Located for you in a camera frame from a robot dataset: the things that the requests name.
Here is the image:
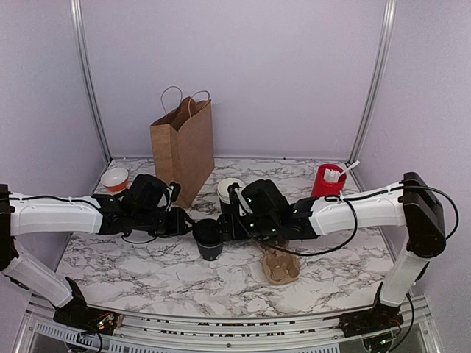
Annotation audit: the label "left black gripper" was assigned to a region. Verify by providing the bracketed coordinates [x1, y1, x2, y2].
[133, 208, 197, 240]

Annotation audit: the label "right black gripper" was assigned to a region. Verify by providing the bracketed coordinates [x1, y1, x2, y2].
[211, 213, 279, 243]

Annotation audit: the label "black plastic cup lid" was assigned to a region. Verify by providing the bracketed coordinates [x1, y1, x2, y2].
[193, 219, 223, 247]

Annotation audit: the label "black paper coffee cup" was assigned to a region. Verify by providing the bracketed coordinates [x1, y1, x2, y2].
[197, 242, 223, 261]

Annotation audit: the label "cardboard cup carrier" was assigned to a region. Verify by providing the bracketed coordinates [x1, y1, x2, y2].
[261, 246, 300, 285]

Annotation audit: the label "brown paper bag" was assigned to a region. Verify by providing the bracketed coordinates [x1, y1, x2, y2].
[150, 94, 215, 208]

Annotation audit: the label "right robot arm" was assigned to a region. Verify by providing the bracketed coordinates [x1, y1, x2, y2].
[217, 172, 447, 337]

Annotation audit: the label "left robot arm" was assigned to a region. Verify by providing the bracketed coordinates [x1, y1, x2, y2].
[1, 174, 195, 335]

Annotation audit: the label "stack of paper cups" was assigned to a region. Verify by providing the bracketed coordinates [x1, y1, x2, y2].
[217, 178, 245, 214]

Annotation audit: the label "orange white bowl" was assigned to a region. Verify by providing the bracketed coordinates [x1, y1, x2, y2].
[100, 168, 129, 193]

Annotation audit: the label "red cylindrical container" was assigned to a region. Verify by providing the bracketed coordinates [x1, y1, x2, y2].
[311, 164, 347, 197]

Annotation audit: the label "sugar packets in container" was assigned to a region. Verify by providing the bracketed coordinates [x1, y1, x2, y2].
[324, 168, 343, 183]

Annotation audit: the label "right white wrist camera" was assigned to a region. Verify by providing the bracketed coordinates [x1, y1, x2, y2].
[227, 182, 249, 217]

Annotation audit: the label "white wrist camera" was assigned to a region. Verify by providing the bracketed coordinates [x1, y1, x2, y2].
[227, 182, 249, 217]
[168, 182, 181, 203]

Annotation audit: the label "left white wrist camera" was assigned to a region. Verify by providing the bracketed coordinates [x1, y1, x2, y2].
[168, 182, 181, 203]

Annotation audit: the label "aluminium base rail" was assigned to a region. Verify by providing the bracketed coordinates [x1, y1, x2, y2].
[13, 296, 443, 352]

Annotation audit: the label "left aluminium frame post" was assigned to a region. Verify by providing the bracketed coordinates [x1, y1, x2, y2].
[70, 0, 113, 164]

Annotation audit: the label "aluminium frame post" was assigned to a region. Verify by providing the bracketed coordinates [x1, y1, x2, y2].
[348, 0, 397, 163]
[70, 0, 113, 164]

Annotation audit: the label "right aluminium frame post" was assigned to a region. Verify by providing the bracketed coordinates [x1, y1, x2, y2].
[348, 0, 397, 163]

